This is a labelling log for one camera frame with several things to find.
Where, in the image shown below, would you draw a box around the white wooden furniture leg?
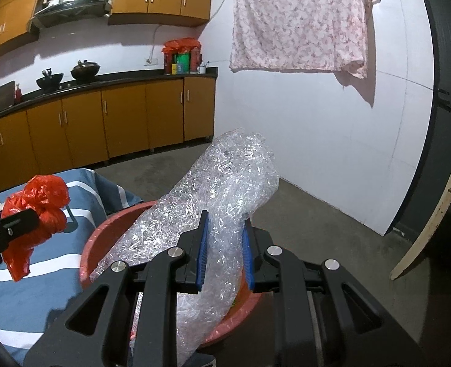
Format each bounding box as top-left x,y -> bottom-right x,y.
389,125 -> 451,280

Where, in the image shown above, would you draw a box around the large orange plastic bag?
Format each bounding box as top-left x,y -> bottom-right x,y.
1,175 -> 71,283

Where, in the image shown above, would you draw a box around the dark cutting board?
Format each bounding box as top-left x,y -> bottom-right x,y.
0,81 -> 16,113

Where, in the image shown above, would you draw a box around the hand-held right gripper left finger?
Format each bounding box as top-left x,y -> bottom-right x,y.
23,210 -> 211,367

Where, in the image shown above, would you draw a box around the green canister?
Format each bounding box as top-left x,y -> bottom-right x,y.
174,53 -> 191,74

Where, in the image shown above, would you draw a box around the orange bag on canisters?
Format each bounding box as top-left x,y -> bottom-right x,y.
161,38 -> 202,55

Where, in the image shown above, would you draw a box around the white hanging cord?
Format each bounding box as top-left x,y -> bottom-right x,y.
209,0 -> 236,21

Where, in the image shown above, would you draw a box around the large bubble wrap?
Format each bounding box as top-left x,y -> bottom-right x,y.
90,126 -> 280,367

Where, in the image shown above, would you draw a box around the black pot with lid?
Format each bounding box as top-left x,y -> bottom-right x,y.
71,60 -> 101,82

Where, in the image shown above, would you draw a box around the red plastic basket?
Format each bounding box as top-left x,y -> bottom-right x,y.
79,199 -> 264,348

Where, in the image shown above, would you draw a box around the blue striped tablecloth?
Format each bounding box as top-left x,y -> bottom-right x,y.
0,168 -> 144,367

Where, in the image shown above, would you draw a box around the white power cable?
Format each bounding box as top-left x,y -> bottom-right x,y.
149,25 -> 163,60

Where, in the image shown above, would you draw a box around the pink floral hanging sheet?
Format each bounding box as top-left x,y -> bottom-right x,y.
229,0 -> 381,80

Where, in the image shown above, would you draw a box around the black wok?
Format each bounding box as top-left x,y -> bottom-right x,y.
36,68 -> 64,91

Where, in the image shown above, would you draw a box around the black kitchen countertop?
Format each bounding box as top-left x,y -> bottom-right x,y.
0,67 -> 218,123

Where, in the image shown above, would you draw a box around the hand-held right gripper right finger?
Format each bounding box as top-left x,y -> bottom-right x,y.
241,220 -> 428,367

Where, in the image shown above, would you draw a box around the wooden base cabinets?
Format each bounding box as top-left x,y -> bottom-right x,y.
0,76 -> 216,184

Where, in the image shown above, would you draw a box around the steel range hood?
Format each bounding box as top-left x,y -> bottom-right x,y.
29,0 -> 113,31

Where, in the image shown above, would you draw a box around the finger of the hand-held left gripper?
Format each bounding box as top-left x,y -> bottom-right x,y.
0,209 -> 40,254

